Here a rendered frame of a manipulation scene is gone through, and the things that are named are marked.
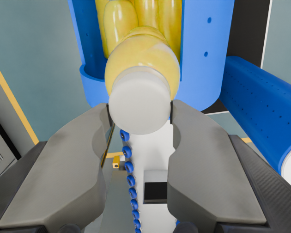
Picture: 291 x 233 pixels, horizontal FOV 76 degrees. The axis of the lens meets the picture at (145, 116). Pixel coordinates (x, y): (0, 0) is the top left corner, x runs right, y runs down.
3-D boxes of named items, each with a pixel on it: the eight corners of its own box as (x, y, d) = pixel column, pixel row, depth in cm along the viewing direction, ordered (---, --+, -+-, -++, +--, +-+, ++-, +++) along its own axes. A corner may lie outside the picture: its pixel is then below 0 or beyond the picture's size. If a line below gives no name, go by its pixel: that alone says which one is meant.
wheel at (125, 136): (125, 144, 63) (130, 142, 64) (124, 133, 61) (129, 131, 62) (119, 138, 66) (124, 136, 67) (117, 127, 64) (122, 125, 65)
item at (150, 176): (143, 174, 78) (142, 208, 65) (143, 167, 76) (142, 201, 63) (167, 174, 78) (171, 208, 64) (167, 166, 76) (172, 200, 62)
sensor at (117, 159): (115, 160, 79) (113, 168, 74) (114, 155, 77) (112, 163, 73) (133, 159, 78) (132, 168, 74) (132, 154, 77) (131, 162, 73)
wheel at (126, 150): (128, 161, 67) (132, 158, 68) (126, 151, 64) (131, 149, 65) (122, 154, 70) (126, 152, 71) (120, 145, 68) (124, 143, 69)
